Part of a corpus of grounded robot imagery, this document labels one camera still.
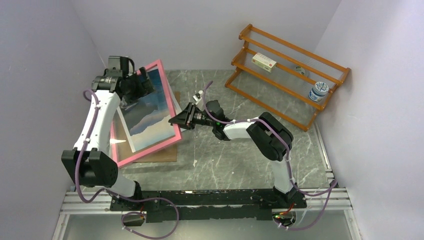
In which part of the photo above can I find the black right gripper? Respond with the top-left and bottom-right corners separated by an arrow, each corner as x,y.
168,102 -> 216,130

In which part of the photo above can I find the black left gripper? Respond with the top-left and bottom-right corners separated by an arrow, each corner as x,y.
122,67 -> 156,106

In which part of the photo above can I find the pink wooden photo frame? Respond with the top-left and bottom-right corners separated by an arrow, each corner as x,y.
110,59 -> 182,168

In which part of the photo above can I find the landscape photo print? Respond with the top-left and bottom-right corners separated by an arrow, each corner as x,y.
113,68 -> 178,153

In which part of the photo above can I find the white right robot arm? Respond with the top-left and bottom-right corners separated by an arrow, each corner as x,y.
168,100 -> 296,208

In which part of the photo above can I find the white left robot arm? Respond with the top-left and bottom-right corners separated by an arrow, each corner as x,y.
61,67 -> 155,210

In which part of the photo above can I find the brown cardboard backing board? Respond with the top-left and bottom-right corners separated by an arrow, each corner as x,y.
132,91 -> 181,164

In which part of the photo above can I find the white green small box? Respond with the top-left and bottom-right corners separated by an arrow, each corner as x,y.
251,52 -> 277,73

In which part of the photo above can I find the orange wooden shelf rack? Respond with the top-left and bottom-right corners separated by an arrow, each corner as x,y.
225,24 -> 351,132

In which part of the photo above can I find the blue white round jar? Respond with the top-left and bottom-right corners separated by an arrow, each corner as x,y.
308,81 -> 330,103

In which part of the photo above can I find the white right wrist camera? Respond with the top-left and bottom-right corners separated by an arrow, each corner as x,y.
192,90 -> 204,108

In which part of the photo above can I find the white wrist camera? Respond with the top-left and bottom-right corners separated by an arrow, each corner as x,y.
192,90 -> 204,108
107,55 -> 136,76

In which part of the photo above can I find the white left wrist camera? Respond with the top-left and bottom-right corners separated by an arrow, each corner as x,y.
107,55 -> 136,76

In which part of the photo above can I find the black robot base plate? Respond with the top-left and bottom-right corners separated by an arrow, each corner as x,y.
109,188 -> 307,223

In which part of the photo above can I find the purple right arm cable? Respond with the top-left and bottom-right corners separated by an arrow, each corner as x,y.
202,80 -> 339,232

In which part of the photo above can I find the aluminium rail frame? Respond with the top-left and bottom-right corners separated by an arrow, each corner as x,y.
51,122 -> 362,240

